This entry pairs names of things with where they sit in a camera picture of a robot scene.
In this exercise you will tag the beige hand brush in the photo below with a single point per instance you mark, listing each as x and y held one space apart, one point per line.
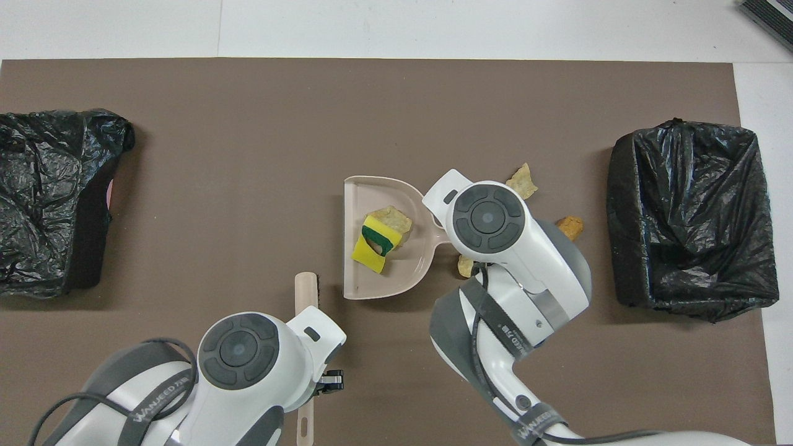
304 294

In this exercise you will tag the beige plastic dustpan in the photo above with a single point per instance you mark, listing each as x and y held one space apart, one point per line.
372 286

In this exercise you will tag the yellow sponge piece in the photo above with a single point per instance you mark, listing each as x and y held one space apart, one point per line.
381 230
368 260

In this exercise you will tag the beige rock chunk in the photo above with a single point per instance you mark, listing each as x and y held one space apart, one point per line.
523 179
395 217
464 266

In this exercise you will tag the orange brown bread nugget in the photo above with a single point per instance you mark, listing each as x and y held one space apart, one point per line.
571 227

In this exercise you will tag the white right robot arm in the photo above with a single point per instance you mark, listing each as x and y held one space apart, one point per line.
526 260

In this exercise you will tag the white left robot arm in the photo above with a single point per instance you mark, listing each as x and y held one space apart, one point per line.
248 384

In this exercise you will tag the pink bin covered black bag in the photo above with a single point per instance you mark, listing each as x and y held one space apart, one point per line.
37 186

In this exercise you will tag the open black bag lined bin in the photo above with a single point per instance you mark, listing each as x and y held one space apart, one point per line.
694 204

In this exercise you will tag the brown table mat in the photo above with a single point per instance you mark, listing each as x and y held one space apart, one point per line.
186 186

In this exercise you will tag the dark ribbed panel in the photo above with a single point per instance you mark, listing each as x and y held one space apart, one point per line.
771 15

